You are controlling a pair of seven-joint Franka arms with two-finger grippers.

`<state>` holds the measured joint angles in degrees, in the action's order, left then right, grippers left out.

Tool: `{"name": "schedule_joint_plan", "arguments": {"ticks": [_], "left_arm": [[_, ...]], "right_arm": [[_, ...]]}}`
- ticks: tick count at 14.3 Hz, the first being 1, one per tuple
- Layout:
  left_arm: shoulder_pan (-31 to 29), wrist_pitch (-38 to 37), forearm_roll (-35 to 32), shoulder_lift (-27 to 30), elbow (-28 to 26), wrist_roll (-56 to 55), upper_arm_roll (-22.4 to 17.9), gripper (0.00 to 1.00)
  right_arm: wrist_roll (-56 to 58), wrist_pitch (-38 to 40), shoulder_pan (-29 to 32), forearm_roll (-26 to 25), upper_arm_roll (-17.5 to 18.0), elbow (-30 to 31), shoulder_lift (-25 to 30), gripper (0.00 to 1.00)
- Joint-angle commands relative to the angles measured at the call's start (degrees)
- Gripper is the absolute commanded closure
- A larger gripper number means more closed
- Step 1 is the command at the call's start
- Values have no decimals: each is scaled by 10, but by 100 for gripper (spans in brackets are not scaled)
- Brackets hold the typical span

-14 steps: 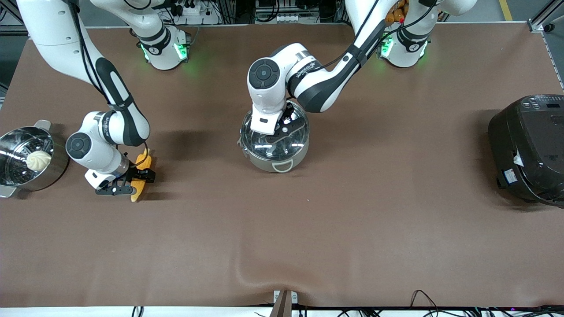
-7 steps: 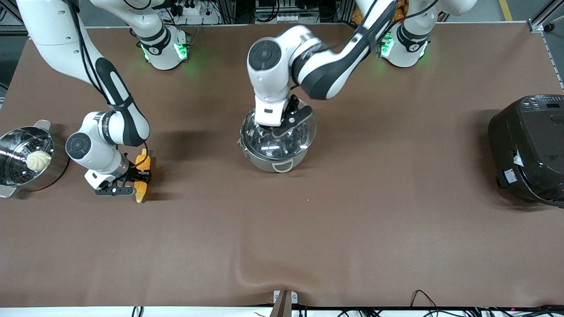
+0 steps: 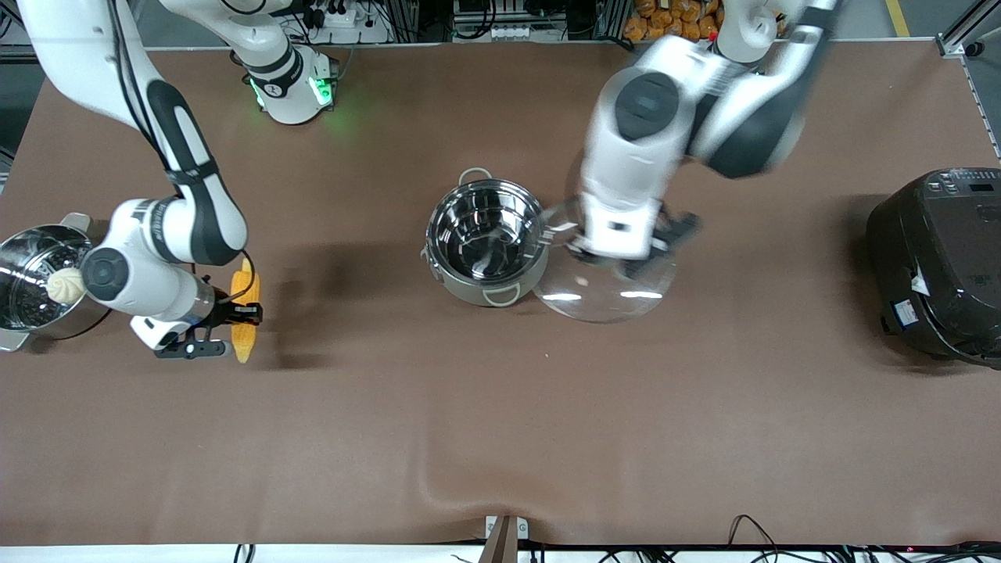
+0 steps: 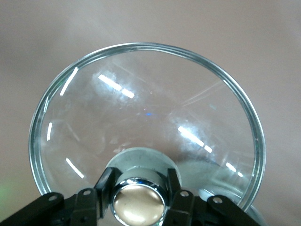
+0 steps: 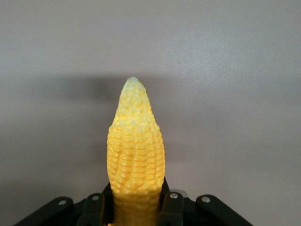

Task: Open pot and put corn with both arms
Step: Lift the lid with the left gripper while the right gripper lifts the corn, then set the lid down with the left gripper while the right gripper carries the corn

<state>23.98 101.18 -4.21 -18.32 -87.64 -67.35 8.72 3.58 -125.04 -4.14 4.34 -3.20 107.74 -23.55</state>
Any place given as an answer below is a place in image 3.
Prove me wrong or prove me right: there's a bag of orange snacks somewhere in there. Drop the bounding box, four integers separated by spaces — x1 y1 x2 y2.
624 0 724 41

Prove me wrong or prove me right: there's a yellow knitted corn cob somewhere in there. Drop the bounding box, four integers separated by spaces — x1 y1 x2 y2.
230 258 260 364

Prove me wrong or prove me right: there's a white steamed bun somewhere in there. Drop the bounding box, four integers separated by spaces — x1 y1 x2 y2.
45 267 87 306

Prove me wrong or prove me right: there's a white power strip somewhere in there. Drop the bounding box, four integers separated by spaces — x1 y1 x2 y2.
301 0 392 45

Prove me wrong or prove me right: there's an aluminium frame profile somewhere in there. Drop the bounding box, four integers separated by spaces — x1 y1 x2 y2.
937 0 1001 157

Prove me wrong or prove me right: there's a black rice cooker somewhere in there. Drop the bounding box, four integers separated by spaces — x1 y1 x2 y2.
866 167 1001 370

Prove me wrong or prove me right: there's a glass pot lid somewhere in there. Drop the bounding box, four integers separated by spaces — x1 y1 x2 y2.
533 197 678 325

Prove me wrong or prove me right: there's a steel pot with handles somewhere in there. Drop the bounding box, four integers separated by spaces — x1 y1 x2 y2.
422 167 551 307

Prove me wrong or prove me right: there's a steel steamer pot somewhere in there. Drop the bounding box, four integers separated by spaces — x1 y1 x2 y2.
0 213 110 353

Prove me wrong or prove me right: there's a brown table cloth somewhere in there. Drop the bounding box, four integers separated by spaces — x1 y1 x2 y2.
0 43 1001 548

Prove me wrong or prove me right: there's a looped black cable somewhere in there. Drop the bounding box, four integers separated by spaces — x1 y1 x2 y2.
727 514 784 563

